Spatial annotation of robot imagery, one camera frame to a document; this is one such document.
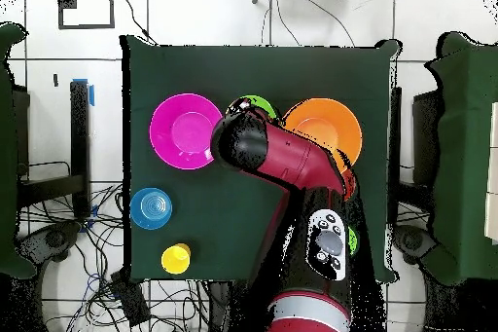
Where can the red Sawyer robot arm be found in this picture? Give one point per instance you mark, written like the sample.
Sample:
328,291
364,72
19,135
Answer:
291,156

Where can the black floor tape square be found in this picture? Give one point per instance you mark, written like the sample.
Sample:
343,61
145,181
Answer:
85,26

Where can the large green bowl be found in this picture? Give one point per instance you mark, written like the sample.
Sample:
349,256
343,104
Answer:
264,104

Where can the yellow cup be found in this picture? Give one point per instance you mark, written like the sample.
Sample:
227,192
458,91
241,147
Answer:
184,248
173,262

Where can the small green bowl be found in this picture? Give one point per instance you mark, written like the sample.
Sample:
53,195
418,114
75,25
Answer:
352,240

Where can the black box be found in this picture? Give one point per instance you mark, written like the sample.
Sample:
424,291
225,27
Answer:
22,133
426,141

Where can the small orange bowl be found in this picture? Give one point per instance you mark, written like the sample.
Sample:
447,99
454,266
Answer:
349,184

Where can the black upright post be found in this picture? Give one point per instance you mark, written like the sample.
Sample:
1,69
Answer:
395,153

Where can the black metal stand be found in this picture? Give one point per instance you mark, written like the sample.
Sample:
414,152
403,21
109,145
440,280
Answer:
79,145

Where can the large pink bowl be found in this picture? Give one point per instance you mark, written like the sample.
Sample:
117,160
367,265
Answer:
179,131

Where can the large orange bowl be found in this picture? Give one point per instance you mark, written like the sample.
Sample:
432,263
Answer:
334,121

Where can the white box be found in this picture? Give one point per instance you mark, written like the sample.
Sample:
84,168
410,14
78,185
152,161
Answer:
493,172

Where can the blue tape strip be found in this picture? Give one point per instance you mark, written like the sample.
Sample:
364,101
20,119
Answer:
91,96

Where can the small blue bowl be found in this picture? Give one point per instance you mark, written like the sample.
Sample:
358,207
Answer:
146,207

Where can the dark green tablecloth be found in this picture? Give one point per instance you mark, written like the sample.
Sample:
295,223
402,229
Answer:
467,153
253,71
7,153

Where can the black power brick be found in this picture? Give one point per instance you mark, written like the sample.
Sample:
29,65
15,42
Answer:
130,301

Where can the dark grey chair base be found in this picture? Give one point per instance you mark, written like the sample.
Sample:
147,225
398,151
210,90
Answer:
54,238
412,239

